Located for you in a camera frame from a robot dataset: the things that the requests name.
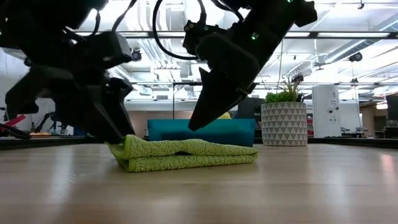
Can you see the green microfiber towel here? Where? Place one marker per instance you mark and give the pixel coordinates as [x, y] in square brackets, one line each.
[186, 155]

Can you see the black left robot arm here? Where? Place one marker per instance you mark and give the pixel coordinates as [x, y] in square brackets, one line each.
[46, 21]

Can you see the potted succulent plant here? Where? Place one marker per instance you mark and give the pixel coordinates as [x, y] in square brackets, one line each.
[284, 121]

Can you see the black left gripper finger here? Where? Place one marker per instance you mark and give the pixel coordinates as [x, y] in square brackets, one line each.
[122, 109]
[90, 121]

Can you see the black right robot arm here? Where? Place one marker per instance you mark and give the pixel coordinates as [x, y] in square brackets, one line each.
[273, 21]

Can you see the black ceiling beam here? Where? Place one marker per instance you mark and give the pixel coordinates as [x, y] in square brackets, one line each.
[342, 35]

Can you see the black upright panel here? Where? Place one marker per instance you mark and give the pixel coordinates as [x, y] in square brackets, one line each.
[252, 109]

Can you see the teal plastic bin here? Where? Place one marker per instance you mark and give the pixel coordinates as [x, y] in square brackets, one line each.
[230, 132]

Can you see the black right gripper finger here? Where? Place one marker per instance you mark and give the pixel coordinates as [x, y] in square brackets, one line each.
[214, 99]

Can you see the black aluminium frame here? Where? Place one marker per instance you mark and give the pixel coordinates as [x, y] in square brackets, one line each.
[348, 142]

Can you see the white kiosk cabinet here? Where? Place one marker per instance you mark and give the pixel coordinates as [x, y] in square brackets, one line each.
[326, 109]

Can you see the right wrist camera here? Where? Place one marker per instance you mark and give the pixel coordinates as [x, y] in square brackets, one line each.
[199, 35]

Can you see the black ceiling spotlight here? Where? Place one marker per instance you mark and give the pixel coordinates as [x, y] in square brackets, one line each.
[137, 55]
[356, 57]
[298, 78]

